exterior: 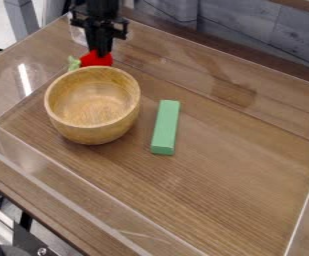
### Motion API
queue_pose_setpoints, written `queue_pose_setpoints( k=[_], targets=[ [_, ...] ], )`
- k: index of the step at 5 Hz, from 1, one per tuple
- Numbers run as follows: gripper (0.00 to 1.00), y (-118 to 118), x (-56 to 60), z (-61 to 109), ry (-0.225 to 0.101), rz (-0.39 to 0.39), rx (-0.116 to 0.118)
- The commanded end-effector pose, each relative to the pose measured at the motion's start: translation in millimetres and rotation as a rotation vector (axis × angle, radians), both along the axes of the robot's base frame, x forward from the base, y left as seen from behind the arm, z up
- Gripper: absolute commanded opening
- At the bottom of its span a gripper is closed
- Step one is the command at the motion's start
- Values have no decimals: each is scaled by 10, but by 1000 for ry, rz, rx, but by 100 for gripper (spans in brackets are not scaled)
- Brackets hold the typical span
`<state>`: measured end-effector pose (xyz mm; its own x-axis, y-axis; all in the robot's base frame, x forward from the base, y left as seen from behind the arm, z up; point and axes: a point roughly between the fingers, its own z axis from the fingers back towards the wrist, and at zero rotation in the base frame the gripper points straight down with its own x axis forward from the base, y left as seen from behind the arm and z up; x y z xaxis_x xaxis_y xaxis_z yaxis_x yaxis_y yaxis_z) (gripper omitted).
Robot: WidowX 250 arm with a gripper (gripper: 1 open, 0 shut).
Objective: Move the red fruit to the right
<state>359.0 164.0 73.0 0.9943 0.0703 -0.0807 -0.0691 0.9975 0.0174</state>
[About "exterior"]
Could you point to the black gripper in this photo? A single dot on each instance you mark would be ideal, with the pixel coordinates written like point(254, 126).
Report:
point(111, 27)

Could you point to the red plush strawberry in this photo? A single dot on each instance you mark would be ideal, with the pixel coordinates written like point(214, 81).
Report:
point(91, 59)

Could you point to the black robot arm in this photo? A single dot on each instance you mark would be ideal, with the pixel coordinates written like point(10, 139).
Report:
point(97, 16)

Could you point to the wooden bowl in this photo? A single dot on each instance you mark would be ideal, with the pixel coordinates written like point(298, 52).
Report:
point(93, 104)

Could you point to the green rectangular block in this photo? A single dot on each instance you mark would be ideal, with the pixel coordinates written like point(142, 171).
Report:
point(165, 129)

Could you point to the black table leg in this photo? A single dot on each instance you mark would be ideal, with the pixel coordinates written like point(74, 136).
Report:
point(26, 221)

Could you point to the clear acrylic corner bracket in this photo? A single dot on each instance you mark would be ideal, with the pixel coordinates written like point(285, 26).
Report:
point(77, 33)

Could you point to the clear acrylic tray wall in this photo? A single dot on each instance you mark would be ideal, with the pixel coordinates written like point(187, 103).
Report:
point(86, 216)

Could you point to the black metal bracket with screw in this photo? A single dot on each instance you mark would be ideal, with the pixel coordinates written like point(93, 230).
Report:
point(28, 243)

